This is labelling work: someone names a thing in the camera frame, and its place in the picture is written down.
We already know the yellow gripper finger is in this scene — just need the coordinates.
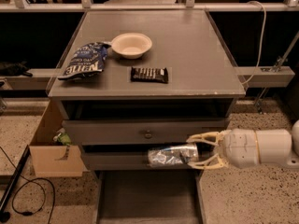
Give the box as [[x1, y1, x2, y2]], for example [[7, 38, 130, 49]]
[[187, 153, 227, 170], [186, 131, 229, 147]]

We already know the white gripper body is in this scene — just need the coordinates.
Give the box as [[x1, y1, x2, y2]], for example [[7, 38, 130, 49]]
[[223, 129, 259, 169]]

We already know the silver blue redbull can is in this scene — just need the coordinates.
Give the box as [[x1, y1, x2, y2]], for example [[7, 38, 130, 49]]
[[148, 144, 199, 167]]

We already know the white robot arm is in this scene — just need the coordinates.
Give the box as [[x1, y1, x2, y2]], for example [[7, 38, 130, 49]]
[[186, 122, 299, 170]]

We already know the grey top drawer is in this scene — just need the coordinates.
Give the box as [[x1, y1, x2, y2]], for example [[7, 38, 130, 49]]
[[63, 119, 229, 146]]

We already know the grey drawer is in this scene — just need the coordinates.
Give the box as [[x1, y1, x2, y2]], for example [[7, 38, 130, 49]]
[[93, 170, 206, 224], [63, 119, 229, 146], [81, 152, 190, 171]]

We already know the grey bottom drawer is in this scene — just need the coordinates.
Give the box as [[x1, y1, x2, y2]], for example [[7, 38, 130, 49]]
[[93, 170, 206, 224]]

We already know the grey drawer cabinet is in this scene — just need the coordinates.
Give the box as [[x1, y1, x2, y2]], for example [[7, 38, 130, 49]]
[[45, 8, 247, 224]]

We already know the grey middle drawer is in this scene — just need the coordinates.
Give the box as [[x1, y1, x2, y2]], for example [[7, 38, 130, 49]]
[[81, 152, 190, 171]]

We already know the dark chocolate bar wrapper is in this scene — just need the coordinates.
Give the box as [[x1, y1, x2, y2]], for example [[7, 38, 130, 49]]
[[130, 67, 168, 84]]

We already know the white paper bowl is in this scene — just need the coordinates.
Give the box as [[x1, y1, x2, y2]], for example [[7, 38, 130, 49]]
[[111, 33, 152, 59]]

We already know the blue chip bag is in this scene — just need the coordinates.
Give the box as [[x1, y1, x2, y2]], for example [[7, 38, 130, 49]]
[[57, 42, 111, 80]]

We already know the green bottle in box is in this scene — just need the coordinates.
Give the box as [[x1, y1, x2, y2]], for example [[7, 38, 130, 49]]
[[53, 128, 72, 146]]

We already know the cardboard box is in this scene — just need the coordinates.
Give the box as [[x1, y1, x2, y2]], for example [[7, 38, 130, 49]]
[[29, 102, 85, 177]]

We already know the black bar on floor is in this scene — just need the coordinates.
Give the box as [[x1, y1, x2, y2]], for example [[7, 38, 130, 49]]
[[0, 147, 29, 224]]

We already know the black object on ledge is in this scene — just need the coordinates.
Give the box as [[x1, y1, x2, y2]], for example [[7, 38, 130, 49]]
[[0, 61, 33, 77]]

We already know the white hanging cable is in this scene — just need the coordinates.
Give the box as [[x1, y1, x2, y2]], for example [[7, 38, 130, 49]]
[[240, 0, 268, 86]]

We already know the black floor cable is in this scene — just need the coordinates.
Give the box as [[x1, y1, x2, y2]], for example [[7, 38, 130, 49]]
[[0, 146, 56, 224]]

